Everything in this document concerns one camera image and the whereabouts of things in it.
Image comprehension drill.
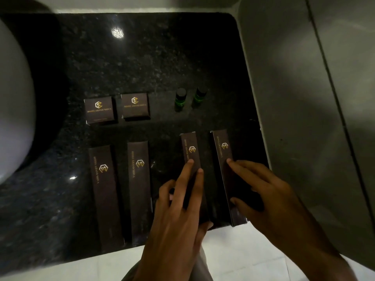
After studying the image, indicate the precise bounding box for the person's right hand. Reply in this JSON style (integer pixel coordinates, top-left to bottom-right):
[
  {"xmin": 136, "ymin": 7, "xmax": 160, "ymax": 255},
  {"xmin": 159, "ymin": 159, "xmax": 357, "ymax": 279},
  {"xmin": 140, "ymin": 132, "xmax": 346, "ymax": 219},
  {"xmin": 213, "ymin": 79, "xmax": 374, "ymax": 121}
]
[{"xmin": 227, "ymin": 159, "xmax": 327, "ymax": 247}]

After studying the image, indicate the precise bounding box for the person's left hand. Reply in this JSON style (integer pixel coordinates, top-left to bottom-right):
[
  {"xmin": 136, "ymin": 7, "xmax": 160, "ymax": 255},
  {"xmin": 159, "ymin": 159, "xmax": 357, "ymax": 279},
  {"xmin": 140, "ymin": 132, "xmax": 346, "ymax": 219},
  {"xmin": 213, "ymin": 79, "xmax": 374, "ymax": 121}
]
[{"xmin": 137, "ymin": 159, "xmax": 214, "ymax": 269}]

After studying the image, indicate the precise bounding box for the long brown box gold logo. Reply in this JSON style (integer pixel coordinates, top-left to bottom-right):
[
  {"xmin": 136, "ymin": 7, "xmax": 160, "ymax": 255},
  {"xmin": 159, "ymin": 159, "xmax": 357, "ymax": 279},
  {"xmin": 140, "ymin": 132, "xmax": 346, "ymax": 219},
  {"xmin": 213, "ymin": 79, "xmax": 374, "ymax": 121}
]
[
  {"xmin": 88, "ymin": 145, "xmax": 125, "ymax": 253},
  {"xmin": 209, "ymin": 129, "xmax": 248, "ymax": 227},
  {"xmin": 179, "ymin": 132, "xmax": 213, "ymax": 226},
  {"xmin": 127, "ymin": 141, "xmax": 153, "ymax": 247}
]

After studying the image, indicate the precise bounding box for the person's right forearm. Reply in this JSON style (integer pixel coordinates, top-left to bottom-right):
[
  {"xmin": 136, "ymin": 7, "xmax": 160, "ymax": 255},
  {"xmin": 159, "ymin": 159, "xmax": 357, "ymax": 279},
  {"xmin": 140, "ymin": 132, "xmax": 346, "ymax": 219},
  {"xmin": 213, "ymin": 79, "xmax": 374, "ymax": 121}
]
[{"xmin": 283, "ymin": 235, "xmax": 362, "ymax": 281}]

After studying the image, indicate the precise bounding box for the person's left forearm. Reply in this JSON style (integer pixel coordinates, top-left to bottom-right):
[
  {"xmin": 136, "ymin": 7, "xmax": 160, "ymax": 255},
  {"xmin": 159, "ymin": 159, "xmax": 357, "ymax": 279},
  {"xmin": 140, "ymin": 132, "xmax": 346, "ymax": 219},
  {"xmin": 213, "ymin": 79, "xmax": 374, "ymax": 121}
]
[{"xmin": 132, "ymin": 262, "xmax": 192, "ymax": 281}]

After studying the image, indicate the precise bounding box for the small dark bottle green band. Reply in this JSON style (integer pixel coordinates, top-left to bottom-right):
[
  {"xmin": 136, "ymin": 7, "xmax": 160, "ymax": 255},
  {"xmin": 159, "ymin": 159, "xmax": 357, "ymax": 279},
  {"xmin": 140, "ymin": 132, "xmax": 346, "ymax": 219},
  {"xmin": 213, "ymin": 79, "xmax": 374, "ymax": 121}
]
[
  {"xmin": 174, "ymin": 88, "xmax": 187, "ymax": 112},
  {"xmin": 192, "ymin": 86, "xmax": 209, "ymax": 109}
]

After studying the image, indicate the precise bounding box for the small square brown box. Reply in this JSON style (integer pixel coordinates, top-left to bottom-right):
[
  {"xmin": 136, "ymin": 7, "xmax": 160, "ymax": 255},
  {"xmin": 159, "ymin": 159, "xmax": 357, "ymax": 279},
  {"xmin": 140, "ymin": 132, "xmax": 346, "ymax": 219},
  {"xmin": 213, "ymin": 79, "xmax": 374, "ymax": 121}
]
[
  {"xmin": 83, "ymin": 96, "xmax": 118, "ymax": 125},
  {"xmin": 120, "ymin": 93, "xmax": 152, "ymax": 122}
]

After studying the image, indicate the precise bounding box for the white sink basin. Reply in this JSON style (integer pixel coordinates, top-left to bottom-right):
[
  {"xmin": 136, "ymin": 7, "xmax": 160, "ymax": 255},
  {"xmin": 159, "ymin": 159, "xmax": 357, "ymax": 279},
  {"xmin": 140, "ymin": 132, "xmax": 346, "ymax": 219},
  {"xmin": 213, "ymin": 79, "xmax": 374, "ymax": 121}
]
[{"xmin": 0, "ymin": 19, "xmax": 36, "ymax": 185}]

